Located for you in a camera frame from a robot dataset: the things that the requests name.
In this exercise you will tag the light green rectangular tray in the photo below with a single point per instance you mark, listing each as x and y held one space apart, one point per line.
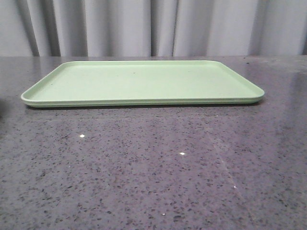
141 82

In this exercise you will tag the grey pleated curtain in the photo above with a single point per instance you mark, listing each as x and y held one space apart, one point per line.
152 28

